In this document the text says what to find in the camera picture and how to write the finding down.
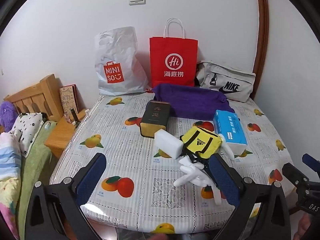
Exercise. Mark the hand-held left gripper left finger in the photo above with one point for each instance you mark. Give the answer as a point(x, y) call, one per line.
point(90, 177)

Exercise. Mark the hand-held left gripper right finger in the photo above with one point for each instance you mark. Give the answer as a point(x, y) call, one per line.
point(222, 180)

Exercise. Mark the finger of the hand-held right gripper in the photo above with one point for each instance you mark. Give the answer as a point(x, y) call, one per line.
point(295, 175)
point(312, 163)

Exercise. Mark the yellow black toy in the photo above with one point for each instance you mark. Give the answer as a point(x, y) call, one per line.
point(200, 142)

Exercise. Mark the white sponge block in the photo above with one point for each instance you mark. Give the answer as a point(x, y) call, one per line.
point(168, 143)

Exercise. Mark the person's right hand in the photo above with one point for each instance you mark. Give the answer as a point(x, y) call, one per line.
point(304, 231)

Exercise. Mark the wooden nightstand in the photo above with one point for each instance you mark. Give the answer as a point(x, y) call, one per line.
point(62, 135)

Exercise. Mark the blue tissue pack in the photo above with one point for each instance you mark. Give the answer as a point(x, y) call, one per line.
point(230, 127)

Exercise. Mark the green blanket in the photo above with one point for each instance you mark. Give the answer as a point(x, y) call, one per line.
point(35, 165)

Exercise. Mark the small black object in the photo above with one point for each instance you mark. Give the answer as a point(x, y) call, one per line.
point(74, 116)

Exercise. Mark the polka dot pillow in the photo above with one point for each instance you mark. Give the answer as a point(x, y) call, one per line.
point(27, 130)

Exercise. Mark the brown illustrated notebook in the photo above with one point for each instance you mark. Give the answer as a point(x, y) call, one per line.
point(68, 100)

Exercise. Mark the colourful striped quilt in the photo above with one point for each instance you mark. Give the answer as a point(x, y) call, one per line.
point(8, 170)

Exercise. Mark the purple towel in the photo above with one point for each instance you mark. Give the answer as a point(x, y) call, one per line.
point(192, 100)

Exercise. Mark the dark tea box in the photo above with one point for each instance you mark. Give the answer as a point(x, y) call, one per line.
point(155, 117)

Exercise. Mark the wooden headboard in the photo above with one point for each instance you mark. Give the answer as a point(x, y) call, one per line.
point(35, 95)

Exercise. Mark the grey fabric bag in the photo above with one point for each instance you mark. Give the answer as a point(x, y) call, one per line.
point(225, 80)

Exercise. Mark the purple plush toy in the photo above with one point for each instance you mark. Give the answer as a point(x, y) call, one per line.
point(7, 115)

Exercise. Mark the white plastic shopping bag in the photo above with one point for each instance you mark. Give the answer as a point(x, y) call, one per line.
point(117, 55)

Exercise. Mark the red paper bag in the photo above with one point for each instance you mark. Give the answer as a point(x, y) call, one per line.
point(172, 50)

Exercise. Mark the wooden door frame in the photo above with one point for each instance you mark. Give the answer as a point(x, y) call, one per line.
point(262, 30)

